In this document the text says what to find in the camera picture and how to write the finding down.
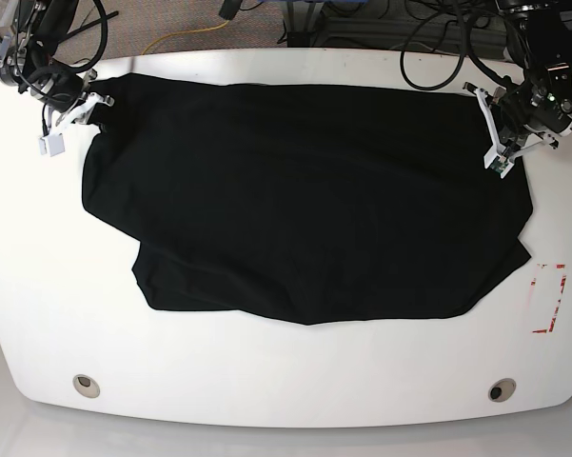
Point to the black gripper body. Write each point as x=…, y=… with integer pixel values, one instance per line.
x=511, y=109
x=62, y=91

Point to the black T-shirt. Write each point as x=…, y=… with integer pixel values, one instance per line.
x=309, y=204

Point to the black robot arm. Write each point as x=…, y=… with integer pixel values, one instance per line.
x=540, y=43
x=27, y=54

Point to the black tripod stand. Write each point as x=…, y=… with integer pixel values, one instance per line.
x=89, y=21

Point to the red tape rectangle marking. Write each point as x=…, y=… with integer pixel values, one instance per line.
x=545, y=297

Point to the right table cable grommet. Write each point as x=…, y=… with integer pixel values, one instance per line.
x=502, y=390

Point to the table cable grommet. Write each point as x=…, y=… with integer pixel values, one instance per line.
x=502, y=390
x=86, y=386

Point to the left table cable grommet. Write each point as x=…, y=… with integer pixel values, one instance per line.
x=86, y=386

